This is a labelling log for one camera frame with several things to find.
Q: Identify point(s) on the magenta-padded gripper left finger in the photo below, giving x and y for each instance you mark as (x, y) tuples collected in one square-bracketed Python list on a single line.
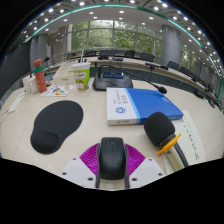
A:
[(78, 170)]

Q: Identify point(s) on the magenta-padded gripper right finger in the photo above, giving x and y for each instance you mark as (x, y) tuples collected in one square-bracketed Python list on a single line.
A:
[(146, 170)]

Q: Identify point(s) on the black computer mouse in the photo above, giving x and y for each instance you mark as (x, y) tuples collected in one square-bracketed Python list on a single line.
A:
[(112, 160)]

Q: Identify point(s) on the black mouse pad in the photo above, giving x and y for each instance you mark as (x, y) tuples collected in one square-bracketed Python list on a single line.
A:
[(56, 125)]

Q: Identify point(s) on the black foam handheld microphone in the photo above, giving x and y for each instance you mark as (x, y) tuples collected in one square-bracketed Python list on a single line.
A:
[(159, 128)]

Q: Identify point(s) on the blue and white book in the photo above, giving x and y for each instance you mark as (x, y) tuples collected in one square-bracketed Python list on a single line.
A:
[(146, 105)]

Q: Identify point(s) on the colourful sticker sheet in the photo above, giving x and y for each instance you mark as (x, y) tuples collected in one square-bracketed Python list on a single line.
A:
[(58, 90)]

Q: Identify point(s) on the white booklet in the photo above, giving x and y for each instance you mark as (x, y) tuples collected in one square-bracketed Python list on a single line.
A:
[(16, 103)]

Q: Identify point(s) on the black gooseneck conference microphone unit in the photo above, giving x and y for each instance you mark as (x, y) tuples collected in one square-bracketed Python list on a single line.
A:
[(111, 83)]

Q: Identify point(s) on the green printed paper cup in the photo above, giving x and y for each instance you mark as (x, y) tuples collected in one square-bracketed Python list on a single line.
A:
[(81, 76)]

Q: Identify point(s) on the white cardboard box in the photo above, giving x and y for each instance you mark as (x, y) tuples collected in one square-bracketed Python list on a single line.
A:
[(65, 76)]

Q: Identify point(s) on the red bottle with green band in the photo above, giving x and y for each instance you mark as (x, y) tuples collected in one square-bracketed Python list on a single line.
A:
[(40, 78)]

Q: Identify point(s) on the white paper cup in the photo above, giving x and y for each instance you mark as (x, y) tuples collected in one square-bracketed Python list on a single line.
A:
[(25, 85)]

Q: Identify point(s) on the group of black office chairs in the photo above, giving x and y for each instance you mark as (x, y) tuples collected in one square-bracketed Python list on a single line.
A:
[(173, 65)]

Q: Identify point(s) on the group of ceiling lights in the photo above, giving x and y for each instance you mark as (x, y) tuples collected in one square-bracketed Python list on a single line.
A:
[(121, 11)]

